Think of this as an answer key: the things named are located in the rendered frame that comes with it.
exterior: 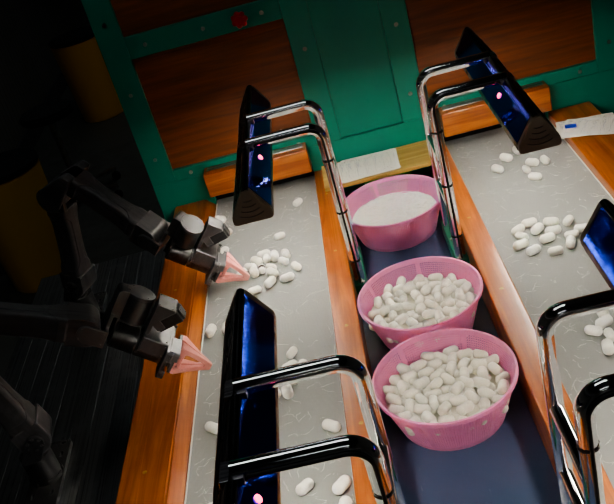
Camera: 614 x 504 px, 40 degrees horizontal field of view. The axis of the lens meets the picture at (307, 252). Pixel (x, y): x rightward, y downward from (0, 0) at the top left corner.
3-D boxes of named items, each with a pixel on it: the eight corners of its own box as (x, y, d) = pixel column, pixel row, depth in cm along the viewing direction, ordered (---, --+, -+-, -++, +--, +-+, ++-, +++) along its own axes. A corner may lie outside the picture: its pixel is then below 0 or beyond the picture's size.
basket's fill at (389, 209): (360, 260, 212) (355, 241, 209) (352, 218, 232) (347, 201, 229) (448, 238, 210) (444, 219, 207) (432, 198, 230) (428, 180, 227)
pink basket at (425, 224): (405, 268, 205) (398, 235, 200) (328, 246, 224) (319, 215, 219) (470, 214, 219) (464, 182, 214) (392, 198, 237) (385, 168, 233)
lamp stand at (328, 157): (292, 315, 200) (237, 145, 178) (290, 272, 217) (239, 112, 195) (371, 297, 198) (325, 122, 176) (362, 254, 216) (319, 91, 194)
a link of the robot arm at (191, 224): (211, 220, 197) (168, 191, 197) (195, 240, 191) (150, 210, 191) (194, 251, 205) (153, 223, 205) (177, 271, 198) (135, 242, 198)
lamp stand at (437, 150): (459, 275, 196) (424, 97, 175) (443, 234, 214) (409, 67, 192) (540, 256, 195) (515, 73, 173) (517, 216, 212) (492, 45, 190)
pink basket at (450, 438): (391, 479, 148) (380, 439, 144) (374, 383, 171) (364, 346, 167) (543, 445, 146) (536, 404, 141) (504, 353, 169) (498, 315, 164)
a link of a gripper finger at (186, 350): (218, 339, 170) (175, 323, 168) (217, 360, 164) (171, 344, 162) (205, 364, 173) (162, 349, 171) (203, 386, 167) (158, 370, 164)
